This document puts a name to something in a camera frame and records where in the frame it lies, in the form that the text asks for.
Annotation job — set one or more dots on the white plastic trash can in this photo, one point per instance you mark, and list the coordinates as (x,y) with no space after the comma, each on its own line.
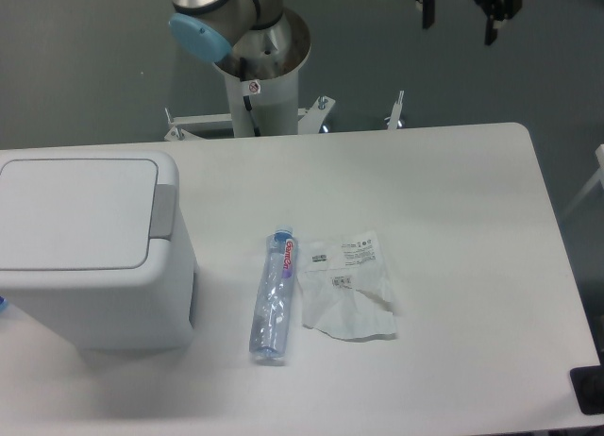
(146,307)

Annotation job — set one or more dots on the white trash can lid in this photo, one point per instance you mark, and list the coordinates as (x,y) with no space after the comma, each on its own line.
(76,214)

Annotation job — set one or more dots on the crumpled white plastic bag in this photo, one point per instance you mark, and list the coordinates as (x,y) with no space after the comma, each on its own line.
(345,287)

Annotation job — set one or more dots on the grey lid push button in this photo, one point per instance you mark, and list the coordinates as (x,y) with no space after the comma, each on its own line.
(163,212)

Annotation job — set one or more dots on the empty clear plastic bottle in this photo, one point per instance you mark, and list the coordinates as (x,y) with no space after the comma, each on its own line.
(272,312)

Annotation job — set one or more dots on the black clamp at table corner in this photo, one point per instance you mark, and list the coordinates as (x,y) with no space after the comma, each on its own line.
(587,383)

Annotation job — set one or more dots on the blue object at left edge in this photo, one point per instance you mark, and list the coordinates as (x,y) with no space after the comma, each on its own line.
(3,306)

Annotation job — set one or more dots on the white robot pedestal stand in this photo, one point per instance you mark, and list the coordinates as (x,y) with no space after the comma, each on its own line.
(261,76)

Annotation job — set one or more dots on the white frame at right edge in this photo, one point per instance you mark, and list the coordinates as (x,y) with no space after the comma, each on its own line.
(595,181)

